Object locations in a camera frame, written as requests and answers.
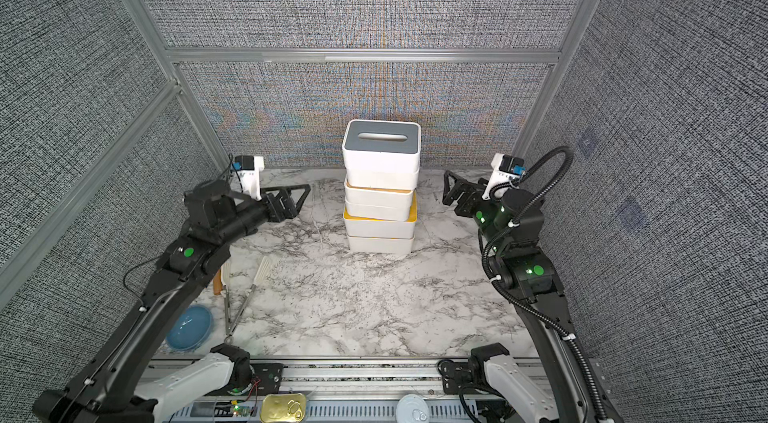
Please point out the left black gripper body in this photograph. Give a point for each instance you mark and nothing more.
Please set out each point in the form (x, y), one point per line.
(274, 213)

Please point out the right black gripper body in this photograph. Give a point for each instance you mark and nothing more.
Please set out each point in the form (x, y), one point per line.
(478, 200)

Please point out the grey lid tissue box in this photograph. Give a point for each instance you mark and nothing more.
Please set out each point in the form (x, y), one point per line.
(382, 146)
(405, 181)

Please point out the yellow lid tissue box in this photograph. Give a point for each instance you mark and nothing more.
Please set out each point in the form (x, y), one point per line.
(360, 227)

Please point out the large bamboo lid tissue box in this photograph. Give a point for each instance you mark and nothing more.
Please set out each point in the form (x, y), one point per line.
(397, 246)

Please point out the grey lid tissue box back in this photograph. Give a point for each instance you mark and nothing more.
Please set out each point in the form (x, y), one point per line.
(382, 146)

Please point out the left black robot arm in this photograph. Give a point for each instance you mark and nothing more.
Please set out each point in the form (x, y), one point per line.
(108, 388)

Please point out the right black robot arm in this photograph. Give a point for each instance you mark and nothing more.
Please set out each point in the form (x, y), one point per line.
(521, 273)

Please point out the white slotted spatula tongs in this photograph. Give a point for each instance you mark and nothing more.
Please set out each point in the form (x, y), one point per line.
(232, 315)

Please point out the wooden block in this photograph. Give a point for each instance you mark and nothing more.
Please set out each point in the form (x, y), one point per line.
(218, 283)

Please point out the blue ceramic bowl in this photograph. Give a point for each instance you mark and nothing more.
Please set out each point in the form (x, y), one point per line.
(191, 329)

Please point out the gold sardine tin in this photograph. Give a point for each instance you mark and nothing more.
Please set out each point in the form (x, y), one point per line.
(283, 408)

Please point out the white round lid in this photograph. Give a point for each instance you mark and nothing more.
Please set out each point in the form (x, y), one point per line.
(412, 408)

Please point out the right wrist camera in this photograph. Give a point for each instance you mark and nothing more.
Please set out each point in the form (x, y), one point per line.
(507, 172)

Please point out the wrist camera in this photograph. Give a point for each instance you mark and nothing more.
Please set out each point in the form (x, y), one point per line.
(247, 169)
(507, 172)

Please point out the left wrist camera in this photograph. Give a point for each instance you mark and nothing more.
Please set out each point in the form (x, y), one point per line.
(247, 169)

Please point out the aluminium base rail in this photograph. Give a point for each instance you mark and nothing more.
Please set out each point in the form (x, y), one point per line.
(360, 390)

